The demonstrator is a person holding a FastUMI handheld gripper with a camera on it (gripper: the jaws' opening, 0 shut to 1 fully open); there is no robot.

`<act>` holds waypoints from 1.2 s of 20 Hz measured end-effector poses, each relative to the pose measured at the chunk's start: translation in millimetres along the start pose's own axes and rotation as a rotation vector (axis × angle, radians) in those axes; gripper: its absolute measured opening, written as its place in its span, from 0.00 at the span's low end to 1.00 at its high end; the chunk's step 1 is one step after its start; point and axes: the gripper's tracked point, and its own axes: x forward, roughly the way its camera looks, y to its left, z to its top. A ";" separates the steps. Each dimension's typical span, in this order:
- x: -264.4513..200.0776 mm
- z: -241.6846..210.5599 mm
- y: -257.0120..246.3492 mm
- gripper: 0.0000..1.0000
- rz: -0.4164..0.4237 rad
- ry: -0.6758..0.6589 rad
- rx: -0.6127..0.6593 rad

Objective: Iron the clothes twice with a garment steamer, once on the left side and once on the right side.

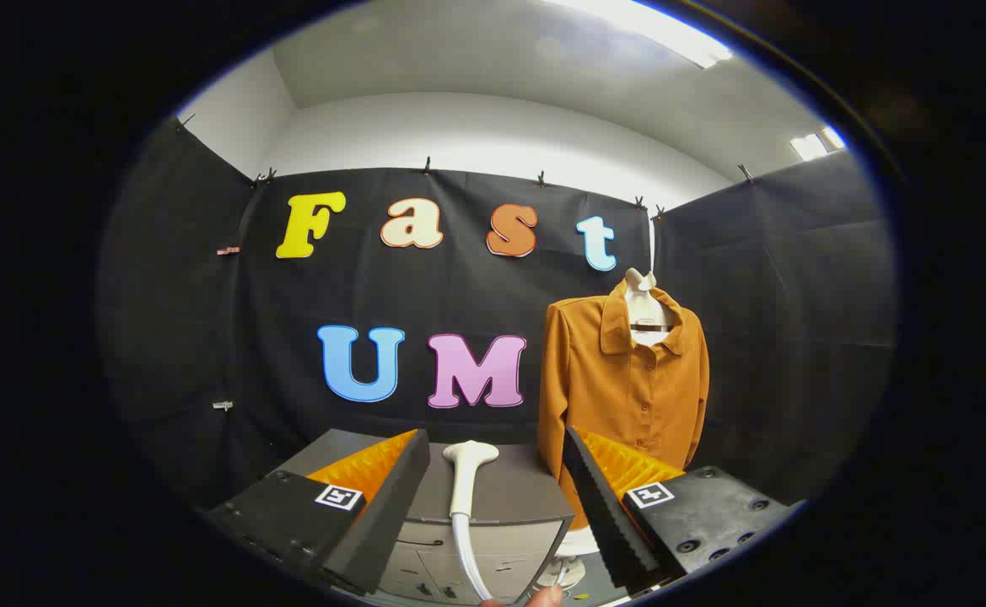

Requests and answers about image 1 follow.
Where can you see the small ceiling light panel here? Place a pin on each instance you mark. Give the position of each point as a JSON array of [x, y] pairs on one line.
[[817, 143]]

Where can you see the long ceiling light panel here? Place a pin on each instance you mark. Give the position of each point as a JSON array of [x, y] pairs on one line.
[[653, 29]]

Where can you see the white clothes hanger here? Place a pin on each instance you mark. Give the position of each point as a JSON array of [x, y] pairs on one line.
[[646, 308]]

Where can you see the grey cabinet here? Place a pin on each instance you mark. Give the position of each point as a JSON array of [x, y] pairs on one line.
[[514, 493]]

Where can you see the row of black cloth clips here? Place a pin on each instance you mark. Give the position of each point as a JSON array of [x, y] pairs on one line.
[[428, 164]]

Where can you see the orange button shirt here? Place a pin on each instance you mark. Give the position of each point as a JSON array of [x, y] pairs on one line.
[[619, 396]]

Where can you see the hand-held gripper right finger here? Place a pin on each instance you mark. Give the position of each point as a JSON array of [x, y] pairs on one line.
[[602, 514]]

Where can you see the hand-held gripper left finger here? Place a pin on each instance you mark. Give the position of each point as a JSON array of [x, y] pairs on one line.
[[391, 514]]

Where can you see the white steamer base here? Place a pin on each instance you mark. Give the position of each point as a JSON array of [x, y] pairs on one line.
[[573, 566]]

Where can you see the white garment steamer head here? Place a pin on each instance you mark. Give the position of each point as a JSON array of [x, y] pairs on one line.
[[466, 476]]

